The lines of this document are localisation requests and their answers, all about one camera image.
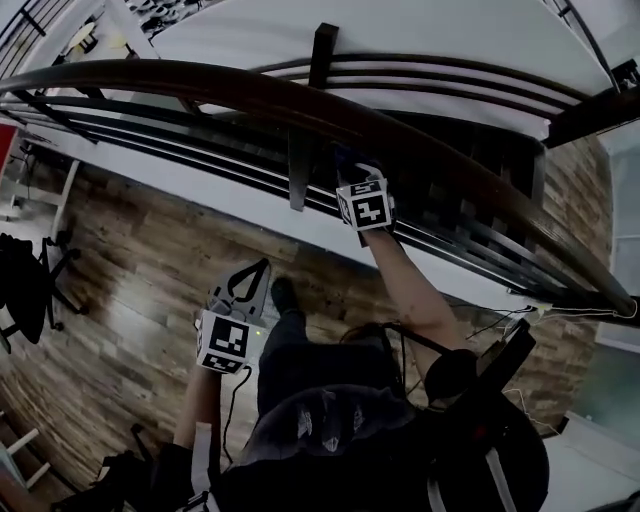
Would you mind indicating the person's dark clothed body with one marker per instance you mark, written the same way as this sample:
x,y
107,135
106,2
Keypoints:
x,y
350,440

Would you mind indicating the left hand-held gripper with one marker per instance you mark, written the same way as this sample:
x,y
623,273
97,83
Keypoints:
x,y
227,342

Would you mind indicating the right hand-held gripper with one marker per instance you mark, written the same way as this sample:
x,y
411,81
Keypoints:
x,y
369,207

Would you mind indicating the black barred railing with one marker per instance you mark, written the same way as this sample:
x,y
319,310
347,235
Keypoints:
x,y
20,35

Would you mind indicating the dark railing post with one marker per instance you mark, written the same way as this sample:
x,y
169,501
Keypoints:
x,y
322,55

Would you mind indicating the person's right forearm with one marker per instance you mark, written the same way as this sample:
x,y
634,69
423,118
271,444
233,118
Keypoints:
x,y
410,295

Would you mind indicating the grey railing post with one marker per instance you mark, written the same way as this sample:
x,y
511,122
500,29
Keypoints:
x,y
301,170

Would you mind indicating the person's left forearm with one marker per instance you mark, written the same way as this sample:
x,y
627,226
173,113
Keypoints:
x,y
199,400

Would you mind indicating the white table frame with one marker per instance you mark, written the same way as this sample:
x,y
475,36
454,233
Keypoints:
x,y
62,200

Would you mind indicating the small round table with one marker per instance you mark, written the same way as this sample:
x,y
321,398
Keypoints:
x,y
82,35

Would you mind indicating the dark wooden handrail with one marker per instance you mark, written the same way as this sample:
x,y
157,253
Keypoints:
x,y
250,90

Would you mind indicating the white wooden rack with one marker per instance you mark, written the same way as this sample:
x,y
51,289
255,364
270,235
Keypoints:
x,y
22,445

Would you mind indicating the black office chair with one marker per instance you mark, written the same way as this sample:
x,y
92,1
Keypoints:
x,y
27,290

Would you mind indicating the person's black shoe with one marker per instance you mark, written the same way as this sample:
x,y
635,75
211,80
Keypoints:
x,y
283,295

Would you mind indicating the red panel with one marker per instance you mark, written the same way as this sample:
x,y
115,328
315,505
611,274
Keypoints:
x,y
5,147

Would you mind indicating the black curved railing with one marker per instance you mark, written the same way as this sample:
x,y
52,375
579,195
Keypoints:
x,y
592,37

